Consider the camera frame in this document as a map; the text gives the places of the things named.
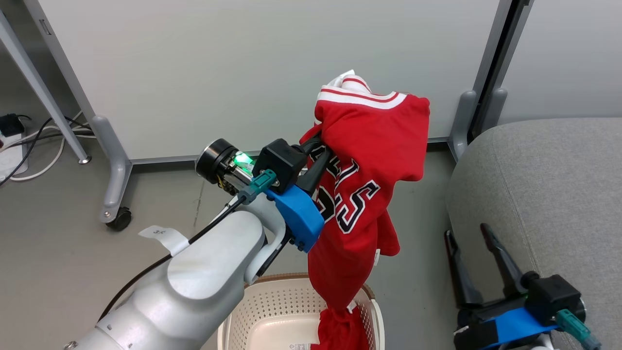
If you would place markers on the teal left gripper connector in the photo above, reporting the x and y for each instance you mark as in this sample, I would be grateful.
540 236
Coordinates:
260 184

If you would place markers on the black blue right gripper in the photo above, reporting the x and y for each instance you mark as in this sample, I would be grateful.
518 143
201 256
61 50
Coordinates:
549 296

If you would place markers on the black caster wheel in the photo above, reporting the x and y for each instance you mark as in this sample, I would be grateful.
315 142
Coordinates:
119 218

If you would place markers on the white power strip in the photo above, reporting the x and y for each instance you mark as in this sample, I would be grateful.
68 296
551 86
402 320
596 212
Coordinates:
9 160

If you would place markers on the teal right gripper connector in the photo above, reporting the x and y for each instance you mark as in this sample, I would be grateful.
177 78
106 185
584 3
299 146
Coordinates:
576 328

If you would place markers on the white partition panel grey frame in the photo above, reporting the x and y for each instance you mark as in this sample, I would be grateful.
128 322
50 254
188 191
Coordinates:
243 73
563 58

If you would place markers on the grey fabric sofa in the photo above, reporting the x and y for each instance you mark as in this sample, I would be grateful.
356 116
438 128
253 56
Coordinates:
559 194

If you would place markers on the teal gripper connector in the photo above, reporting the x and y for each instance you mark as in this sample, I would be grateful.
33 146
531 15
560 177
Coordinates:
260 184
576 328

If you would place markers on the black power adapter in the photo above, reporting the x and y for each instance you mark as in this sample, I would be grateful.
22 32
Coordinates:
10 125

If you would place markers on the cream perforated laundry basket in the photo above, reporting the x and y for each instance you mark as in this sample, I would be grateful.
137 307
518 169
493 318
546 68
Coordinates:
272 311

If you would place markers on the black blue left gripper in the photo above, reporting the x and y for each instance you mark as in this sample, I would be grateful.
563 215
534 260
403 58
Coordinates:
284 160

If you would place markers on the grey slanted metal leg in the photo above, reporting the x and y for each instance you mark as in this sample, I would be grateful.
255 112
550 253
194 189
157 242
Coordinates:
43 92

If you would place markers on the red basketball jersey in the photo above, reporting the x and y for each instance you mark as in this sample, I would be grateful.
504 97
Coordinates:
374 146

